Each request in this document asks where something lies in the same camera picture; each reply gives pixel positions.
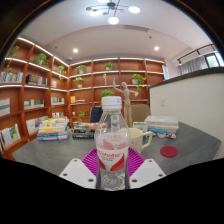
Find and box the flat round red coaster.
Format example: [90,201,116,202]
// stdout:
[159,145,179,158]

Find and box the multi-bulb ceiling lamp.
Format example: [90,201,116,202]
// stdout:
[85,0,141,26]

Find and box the tan chair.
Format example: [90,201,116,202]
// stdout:
[130,104,152,124]

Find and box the dark blue chair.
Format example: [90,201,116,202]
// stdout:
[89,106,104,124]

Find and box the wooden artist mannequin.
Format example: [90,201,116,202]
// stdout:
[112,77,139,128]

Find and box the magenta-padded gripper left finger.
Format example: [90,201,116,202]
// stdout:
[59,147,101,190]

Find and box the ceiling air vent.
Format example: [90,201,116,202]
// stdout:
[123,24,150,33]

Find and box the window with black rail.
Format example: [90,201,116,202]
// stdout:
[177,43,224,75]

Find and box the cream mug with bear print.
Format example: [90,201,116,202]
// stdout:
[128,127,155,154]

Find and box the wooden shelf unit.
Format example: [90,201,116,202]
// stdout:
[0,35,167,158]

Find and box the clear plastic water bottle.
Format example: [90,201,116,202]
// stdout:
[94,95,132,192]

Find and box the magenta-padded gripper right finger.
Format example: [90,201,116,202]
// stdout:
[126,147,167,190]

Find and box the colourful book stack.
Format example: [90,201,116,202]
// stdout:
[36,117,70,142]

